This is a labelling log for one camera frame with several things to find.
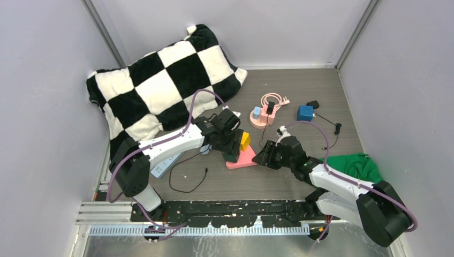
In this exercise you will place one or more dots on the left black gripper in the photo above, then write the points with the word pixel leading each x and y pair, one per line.
pixel 238 136

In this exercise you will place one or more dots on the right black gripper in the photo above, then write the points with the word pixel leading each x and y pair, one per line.
pixel 263 158

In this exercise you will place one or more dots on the yellow cube socket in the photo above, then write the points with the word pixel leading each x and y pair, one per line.
pixel 245 142

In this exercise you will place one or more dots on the dark green cube socket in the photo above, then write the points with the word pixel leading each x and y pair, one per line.
pixel 231 156

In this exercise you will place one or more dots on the pink cube socket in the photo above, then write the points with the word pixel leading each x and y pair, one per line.
pixel 267 118

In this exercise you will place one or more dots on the light blue plug adapter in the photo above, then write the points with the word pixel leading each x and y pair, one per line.
pixel 256 113

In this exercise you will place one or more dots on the blue cube socket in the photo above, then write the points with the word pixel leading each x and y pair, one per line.
pixel 305 113

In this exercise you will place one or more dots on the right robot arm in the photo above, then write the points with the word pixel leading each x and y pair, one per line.
pixel 374 207

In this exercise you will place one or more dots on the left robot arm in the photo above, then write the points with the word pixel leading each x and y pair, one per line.
pixel 133 161

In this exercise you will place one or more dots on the pink triangular power strip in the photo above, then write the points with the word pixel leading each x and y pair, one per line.
pixel 244 160

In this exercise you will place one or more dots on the pink round power strip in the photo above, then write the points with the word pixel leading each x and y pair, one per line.
pixel 278 99

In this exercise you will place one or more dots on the light blue power strip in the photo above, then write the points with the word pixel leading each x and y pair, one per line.
pixel 160 169

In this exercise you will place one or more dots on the green cloth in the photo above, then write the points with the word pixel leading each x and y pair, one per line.
pixel 360 166

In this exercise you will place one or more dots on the black white checkered pillow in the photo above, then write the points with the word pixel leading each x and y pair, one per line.
pixel 163 89

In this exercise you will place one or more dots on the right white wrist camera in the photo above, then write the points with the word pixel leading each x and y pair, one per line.
pixel 282 133

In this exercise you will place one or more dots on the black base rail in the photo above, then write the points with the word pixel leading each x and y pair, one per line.
pixel 237 213

